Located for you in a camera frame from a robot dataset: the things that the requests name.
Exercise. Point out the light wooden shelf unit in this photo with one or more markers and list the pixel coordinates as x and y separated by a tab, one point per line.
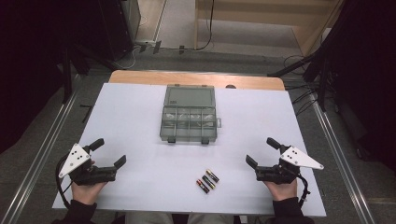
299	21

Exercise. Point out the black and red battery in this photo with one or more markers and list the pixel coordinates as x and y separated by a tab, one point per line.
202	186

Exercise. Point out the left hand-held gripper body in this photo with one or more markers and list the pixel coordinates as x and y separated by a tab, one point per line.
77	158

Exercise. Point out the clear grey compartment box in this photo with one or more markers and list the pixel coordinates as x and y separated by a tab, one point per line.
189	118

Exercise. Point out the black tripod stand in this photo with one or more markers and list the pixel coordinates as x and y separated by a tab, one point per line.
317	65

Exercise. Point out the black and gold battery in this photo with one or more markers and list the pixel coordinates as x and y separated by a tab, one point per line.
208	182
212	175

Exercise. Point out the black cabinet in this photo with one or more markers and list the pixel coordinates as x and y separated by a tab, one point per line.
116	28

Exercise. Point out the black metal stand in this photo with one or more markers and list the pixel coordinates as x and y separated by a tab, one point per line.
67	74

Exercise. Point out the person's left hand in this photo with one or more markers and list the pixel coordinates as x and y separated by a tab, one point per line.
86	193

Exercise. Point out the person's right hand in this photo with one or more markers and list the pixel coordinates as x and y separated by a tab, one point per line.
282	190

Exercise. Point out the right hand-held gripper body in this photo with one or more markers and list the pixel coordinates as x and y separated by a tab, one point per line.
295	158

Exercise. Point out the aluminium rail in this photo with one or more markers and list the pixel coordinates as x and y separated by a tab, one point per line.
339	165
34	158

